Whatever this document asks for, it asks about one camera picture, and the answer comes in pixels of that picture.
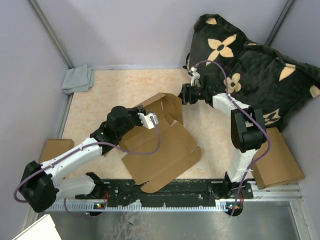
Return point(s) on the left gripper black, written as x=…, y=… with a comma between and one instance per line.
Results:
x=135, y=110

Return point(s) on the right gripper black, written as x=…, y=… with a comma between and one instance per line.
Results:
x=187, y=96

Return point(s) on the brown cardboard box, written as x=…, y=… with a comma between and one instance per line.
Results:
x=162, y=154

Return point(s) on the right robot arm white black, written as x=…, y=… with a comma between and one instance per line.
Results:
x=247, y=136

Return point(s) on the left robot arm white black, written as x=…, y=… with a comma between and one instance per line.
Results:
x=42, y=184

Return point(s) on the folded cardboard box left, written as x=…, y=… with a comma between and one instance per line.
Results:
x=55, y=147

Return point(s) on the folded cardboard box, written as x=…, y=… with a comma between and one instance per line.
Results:
x=55, y=147
x=278, y=166

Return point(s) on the folded cardboard box right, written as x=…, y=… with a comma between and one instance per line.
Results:
x=278, y=166

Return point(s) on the grey folded cloth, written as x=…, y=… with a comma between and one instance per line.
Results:
x=79, y=79

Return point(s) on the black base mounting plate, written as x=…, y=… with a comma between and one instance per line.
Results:
x=178, y=193

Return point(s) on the black floral plush pillow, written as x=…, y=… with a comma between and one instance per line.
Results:
x=254, y=74

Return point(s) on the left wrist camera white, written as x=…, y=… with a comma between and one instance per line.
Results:
x=149, y=120

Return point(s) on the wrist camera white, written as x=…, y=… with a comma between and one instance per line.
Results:
x=194, y=75
x=149, y=120

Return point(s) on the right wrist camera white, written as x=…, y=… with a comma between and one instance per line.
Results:
x=194, y=75

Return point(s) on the aluminium rail frame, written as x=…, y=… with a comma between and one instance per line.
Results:
x=185, y=209

